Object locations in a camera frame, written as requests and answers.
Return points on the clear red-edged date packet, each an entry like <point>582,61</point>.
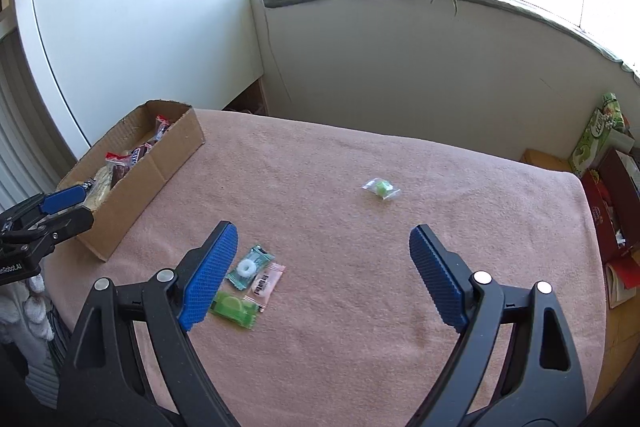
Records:
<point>117,167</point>
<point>162,127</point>

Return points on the small clear green candy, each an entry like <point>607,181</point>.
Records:
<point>382,188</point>

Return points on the white radiator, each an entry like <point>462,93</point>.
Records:
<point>20,147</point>

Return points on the teal mint candy packet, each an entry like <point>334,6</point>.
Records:
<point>247,269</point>

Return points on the grey striped garment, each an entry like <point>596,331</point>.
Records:
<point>50,372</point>

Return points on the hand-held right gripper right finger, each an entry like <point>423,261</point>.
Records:
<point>440,282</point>

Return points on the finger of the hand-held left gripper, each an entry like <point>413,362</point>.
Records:
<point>70,222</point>
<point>62,199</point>

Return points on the pink candy packet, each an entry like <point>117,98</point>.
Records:
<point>265,284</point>

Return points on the red box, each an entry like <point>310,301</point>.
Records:
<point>600,207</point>

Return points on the white cabinet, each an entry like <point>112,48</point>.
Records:
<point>125,32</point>

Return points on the red paper bag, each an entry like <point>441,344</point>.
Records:
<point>622,277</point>

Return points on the green tissue pack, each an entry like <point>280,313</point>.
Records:
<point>595,137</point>

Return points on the cardboard box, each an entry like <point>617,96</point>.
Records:
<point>145,187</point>

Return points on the brown chocolate bar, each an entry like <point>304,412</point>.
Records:
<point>141,152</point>

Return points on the yellow candy packet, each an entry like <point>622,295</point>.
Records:
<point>97,189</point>

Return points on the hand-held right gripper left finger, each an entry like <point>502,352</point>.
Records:
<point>210,277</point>

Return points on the green candy packet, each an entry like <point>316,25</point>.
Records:
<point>232,307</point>

